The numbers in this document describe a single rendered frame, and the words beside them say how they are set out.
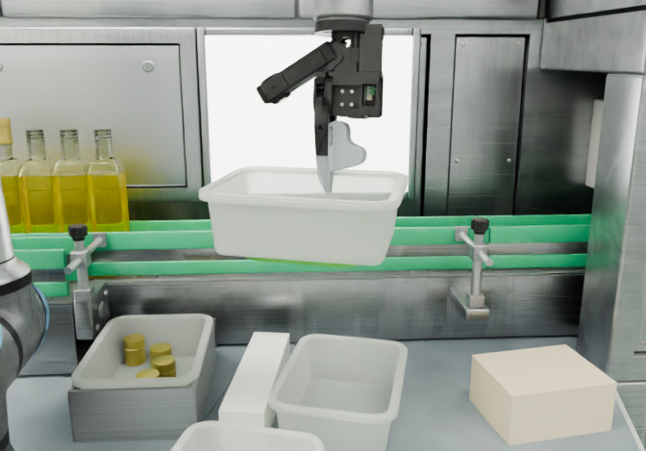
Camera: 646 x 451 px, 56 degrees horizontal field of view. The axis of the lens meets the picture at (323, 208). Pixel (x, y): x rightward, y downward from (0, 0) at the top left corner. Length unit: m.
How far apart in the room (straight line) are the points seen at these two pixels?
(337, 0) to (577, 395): 0.61
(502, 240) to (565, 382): 0.32
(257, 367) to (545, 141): 0.77
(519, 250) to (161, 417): 0.68
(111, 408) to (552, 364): 0.63
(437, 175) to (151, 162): 0.59
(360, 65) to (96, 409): 0.58
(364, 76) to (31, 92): 0.75
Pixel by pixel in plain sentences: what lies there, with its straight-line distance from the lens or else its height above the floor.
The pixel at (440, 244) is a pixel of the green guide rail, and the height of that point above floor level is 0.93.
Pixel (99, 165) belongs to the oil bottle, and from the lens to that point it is 1.13.
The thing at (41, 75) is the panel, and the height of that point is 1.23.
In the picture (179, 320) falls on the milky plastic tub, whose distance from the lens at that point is 1.07.
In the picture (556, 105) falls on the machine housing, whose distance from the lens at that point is 1.36.
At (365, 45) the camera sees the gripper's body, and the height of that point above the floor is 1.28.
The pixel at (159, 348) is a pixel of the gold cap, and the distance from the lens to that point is 1.03.
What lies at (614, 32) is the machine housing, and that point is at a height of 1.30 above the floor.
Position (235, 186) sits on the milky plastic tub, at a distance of 0.77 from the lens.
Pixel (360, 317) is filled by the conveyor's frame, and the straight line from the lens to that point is 1.14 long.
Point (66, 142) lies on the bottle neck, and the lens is 1.15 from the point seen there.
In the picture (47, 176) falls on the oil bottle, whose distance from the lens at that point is 1.16.
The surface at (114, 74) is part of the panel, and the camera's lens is 1.26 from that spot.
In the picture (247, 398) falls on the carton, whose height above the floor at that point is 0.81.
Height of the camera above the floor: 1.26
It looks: 14 degrees down
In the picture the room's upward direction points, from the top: straight up
